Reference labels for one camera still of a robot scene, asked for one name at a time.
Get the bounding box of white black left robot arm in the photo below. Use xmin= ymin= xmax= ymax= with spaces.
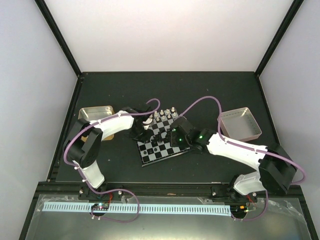
xmin=62 ymin=103 xmax=159 ymax=200

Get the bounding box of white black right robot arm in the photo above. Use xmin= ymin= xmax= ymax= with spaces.
xmin=169 ymin=117 xmax=298 ymax=202

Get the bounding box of black white chessboard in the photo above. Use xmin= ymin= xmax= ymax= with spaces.
xmin=137 ymin=107 xmax=190 ymax=167

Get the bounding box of gold rimmed metal tin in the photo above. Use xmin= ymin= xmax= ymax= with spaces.
xmin=78 ymin=105 xmax=116 ymax=141

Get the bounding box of pink rimmed metal tin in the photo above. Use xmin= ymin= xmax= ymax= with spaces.
xmin=220 ymin=107 xmax=262 ymax=142

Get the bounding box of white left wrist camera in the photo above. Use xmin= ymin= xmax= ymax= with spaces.
xmin=142 ymin=117 xmax=154 ymax=130

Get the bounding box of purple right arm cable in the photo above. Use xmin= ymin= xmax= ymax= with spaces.
xmin=177 ymin=96 xmax=307 ymax=222

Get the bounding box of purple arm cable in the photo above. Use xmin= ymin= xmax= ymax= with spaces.
xmin=63 ymin=99 xmax=161 ymax=222
xmin=177 ymin=96 xmax=307 ymax=222

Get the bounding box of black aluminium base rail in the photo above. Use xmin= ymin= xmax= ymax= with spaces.
xmin=37 ymin=181 xmax=303 ymax=201

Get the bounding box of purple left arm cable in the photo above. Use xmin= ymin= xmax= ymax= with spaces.
xmin=63 ymin=99 xmax=161 ymax=222

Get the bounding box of white slotted cable duct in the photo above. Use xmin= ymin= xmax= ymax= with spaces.
xmin=42 ymin=202 xmax=231 ymax=217

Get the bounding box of left black frame post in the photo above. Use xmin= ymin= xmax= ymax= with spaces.
xmin=34 ymin=0 xmax=82 ymax=77

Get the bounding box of black frame post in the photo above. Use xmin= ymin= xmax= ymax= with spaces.
xmin=34 ymin=0 xmax=82 ymax=77
xmin=254 ymin=0 xmax=304 ymax=77

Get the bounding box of right black frame post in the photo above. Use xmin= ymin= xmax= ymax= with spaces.
xmin=254 ymin=0 xmax=304 ymax=77

